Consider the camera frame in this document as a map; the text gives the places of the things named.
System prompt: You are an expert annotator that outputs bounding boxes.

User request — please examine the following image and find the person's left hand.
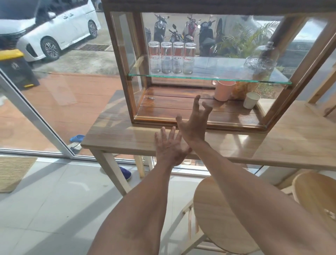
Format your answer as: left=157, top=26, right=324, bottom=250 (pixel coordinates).
left=155, top=126, right=193, bottom=168

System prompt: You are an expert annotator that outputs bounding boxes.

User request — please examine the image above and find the person's left forearm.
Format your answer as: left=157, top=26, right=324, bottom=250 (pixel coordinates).
left=87, top=155, right=200, bottom=255

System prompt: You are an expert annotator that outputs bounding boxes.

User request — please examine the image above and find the glass shelf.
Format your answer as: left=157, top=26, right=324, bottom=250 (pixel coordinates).
left=128, top=56, right=292, bottom=85

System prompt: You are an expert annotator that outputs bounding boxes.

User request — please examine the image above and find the pink cup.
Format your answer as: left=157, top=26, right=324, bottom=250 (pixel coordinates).
left=214, top=80, right=236, bottom=102

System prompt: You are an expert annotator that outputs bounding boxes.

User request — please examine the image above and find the metal drain grate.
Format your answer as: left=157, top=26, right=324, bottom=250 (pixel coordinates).
left=75, top=44, right=111, bottom=51

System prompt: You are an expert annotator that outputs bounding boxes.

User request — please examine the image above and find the clear drinking glass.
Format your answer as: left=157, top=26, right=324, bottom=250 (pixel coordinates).
left=148, top=42, right=161, bottom=74
left=161, top=42, right=173, bottom=74
left=183, top=43, right=197, bottom=75
left=172, top=42, right=185, bottom=74

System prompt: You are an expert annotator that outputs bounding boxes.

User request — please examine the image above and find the white van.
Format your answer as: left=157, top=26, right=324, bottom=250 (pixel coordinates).
left=0, top=0, right=101, bottom=62

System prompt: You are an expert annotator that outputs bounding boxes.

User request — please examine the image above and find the woven doormat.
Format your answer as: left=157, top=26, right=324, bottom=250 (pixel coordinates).
left=0, top=157, right=38, bottom=193

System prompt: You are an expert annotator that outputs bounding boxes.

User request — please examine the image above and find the black bin with yellow lid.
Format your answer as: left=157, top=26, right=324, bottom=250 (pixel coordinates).
left=0, top=49, right=40, bottom=90

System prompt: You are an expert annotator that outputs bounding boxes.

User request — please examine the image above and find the large clear glass jar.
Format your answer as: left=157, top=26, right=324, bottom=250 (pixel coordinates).
left=243, top=45, right=279, bottom=79

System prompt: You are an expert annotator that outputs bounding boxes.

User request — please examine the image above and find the wooden glass display cabinet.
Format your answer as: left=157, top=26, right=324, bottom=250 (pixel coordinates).
left=101, top=0, right=336, bottom=133

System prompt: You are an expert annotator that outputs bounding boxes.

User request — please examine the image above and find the white paper cup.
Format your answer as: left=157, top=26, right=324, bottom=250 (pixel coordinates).
left=243, top=92, right=261, bottom=109

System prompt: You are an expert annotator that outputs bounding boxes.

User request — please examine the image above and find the small dark scooter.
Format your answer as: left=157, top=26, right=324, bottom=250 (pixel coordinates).
left=169, top=24, right=184, bottom=44

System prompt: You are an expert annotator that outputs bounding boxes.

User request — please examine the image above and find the white sliding door frame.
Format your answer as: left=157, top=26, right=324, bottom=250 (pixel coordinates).
left=0, top=69, right=76, bottom=158

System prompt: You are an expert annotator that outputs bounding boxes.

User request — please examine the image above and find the dark wooden table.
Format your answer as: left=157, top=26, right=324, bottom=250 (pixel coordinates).
left=80, top=90, right=265, bottom=196

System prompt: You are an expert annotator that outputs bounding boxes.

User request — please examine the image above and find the clear jar of orange snacks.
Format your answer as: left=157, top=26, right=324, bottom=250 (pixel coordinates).
left=232, top=81, right=260, bottom=101

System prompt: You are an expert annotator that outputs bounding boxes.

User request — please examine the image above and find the person's right forearm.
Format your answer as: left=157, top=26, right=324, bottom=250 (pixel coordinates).
left=189, top=139, right=336, bottom=255

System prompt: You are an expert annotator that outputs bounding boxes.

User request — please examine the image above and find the large black scooter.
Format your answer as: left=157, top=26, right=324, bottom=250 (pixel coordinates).
left=199, top=16, right=218, bottom=57

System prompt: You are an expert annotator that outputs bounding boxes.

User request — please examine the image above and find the round wooden stool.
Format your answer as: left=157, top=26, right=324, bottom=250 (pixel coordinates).
left=278, top=171, right=336, bottom=239
left=168, top=175, right=260, bottom=255

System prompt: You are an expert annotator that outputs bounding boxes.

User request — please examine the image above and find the red scooter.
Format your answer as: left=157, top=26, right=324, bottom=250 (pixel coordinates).
left=183, top=16, right=201, bottom=42

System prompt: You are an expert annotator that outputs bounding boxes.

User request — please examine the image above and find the dark blue shoe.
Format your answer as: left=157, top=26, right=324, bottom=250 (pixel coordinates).
left=119, top=166, right=132, bottom=181

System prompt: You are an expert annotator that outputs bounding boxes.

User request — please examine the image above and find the green palm plant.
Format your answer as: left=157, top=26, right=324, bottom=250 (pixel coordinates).
left=218, top=21, right=280, bottom=58

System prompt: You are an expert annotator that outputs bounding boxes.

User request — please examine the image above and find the person's right hand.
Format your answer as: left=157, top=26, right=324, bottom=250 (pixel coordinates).
left=175, top=95, right=213, bottom=147

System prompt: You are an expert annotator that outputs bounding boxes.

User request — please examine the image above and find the light wooden table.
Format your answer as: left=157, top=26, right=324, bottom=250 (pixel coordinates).
left=251, top=100, right=336, bottom=172

